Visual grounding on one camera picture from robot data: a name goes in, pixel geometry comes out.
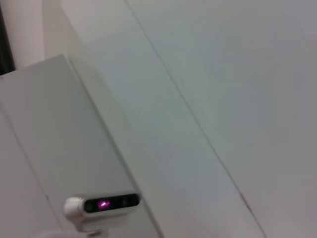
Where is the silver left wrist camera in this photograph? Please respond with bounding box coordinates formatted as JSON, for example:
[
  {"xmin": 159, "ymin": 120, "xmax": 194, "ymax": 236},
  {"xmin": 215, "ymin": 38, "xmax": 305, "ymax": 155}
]
[{"xmin": 63, "ymin": 193, "xmax": 141, "ymax": 234}]

